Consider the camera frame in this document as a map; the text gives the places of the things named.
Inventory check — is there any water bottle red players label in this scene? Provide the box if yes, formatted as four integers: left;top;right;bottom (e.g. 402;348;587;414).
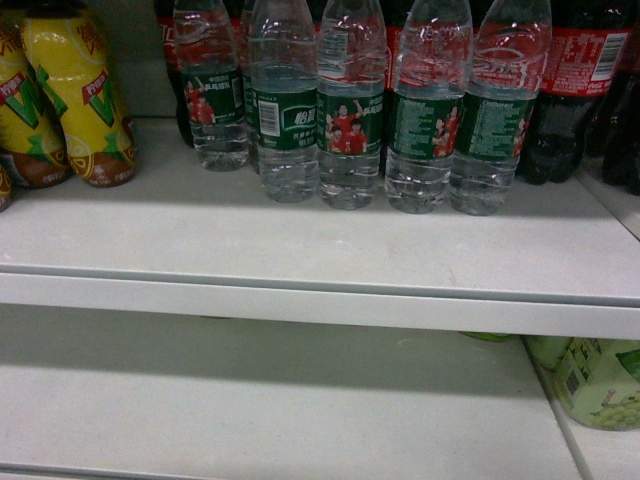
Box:
316;1;387;210

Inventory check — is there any water bottle barcode label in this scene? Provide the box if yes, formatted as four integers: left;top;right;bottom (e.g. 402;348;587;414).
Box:
249;0;319;203

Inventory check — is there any water bottle text label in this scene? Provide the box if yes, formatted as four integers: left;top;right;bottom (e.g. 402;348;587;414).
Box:
385;1;473;214

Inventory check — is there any leftmost rear water bottle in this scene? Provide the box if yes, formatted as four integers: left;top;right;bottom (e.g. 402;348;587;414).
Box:
173;1;248;172

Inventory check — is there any white shelf board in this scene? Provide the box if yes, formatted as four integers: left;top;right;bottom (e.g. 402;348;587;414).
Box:
1;120;639;339
1;338;639;479

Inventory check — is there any hidden water bottle behind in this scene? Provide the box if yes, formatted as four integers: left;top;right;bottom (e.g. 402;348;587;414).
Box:
238;0;259;173

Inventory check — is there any white lower shelf board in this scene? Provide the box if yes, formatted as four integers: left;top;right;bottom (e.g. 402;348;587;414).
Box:
1;338;639;479

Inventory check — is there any middle cola bottle red label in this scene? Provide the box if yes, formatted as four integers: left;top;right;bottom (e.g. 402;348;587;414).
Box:
381;0;414;92

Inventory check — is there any cola bottle red label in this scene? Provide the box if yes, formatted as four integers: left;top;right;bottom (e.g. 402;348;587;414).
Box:
153;0;194;148
517;0;639;185
381;0;414;92

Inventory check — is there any left cola bottle red label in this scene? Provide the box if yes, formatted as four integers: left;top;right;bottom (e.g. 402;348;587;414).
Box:
153;0;194;148

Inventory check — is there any left yellow lemon tea bottle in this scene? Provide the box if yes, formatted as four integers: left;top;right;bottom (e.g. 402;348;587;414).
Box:
1;18;72;189

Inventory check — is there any yellow lemon tea bottle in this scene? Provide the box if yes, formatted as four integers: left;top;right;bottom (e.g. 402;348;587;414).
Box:
21;1;136;188
1;18;72;189

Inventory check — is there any green grape juice bottle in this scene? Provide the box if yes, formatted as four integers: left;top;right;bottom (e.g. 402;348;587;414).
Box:
524;335;639;431

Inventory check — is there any far right cola bottle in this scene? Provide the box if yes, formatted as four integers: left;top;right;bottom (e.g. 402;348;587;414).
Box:
585;22;639;196

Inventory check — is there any brown bottle far left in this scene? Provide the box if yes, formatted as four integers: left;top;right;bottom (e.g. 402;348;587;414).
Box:
0;166;14;212

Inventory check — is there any right cola bottle red label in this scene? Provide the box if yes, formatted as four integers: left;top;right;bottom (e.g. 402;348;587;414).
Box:
517;0;639;185

